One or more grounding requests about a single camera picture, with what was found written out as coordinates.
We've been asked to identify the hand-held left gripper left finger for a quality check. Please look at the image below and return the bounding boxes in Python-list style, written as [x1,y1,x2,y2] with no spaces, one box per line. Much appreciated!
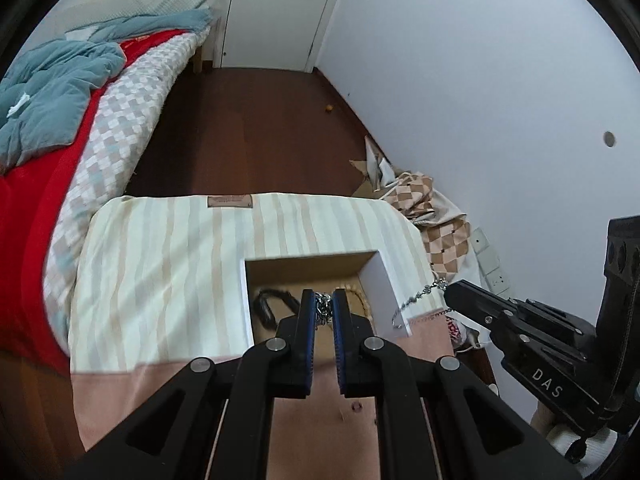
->
[65,288,318,480]

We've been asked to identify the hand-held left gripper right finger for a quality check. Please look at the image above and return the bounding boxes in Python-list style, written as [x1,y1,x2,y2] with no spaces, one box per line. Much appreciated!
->
[331,288,583,480]

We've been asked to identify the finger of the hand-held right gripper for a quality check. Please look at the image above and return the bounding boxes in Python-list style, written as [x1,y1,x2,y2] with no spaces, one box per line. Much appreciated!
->
[444,280,531,347]

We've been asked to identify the silver chain necklace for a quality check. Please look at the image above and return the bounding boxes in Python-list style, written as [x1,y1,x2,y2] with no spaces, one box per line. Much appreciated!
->
[391,277,451,329]
[314,291,335,330]

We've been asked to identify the white cardboard box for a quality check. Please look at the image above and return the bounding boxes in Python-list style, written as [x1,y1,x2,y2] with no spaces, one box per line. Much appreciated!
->
[242,249,417,352]

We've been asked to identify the red and white packet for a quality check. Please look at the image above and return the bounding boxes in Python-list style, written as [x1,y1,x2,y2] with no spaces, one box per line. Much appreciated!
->
[446,314,490,355]

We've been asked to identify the white cloth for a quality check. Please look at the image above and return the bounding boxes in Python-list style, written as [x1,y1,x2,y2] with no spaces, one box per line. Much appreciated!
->
[529,404,622,467]

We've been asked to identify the checkered brown cloth bag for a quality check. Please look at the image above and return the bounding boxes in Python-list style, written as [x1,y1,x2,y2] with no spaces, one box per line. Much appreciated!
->
[384,171,475,282]

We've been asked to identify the pink cloth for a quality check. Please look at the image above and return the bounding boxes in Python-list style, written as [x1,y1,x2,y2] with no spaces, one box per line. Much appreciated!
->
[72,310,501,480]

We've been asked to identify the brown cloth label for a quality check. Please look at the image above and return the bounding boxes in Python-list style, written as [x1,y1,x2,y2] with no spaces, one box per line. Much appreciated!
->
[207,194,254,210]

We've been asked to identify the striped cream cloth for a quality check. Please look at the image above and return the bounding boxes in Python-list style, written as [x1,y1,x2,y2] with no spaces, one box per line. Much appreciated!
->
[67,192,437,376]

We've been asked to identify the cardboard scraps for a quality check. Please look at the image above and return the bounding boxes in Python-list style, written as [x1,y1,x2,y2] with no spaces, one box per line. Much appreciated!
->
[349,135,397,197]

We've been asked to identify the checkered bed sheet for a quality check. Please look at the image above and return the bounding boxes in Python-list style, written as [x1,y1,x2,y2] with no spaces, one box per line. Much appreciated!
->
[42,31,212,356]

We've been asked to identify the red blanket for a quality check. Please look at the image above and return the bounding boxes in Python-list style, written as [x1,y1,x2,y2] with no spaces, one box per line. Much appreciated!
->
[0,29,195,358]

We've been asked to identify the white door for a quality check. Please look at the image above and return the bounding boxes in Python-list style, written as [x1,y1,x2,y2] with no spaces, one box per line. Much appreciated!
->
[220,0,347,74]

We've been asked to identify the blue quilt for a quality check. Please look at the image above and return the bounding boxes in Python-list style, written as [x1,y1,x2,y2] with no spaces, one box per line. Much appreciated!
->
[0,7,216,177]

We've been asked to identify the grey-green pillow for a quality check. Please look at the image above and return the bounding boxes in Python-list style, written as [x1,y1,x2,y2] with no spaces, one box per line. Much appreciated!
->
[65,0,217,38]

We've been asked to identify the beige beaded bracelet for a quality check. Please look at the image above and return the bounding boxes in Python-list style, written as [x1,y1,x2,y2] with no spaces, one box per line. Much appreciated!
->
[345,285,374,319]

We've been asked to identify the black cord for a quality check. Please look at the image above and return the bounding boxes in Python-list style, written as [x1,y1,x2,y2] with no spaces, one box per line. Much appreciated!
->
[254,287,302,332]

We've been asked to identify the white wall socket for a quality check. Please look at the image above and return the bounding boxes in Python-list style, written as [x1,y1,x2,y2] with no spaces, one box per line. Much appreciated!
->
[472,227,512,294]

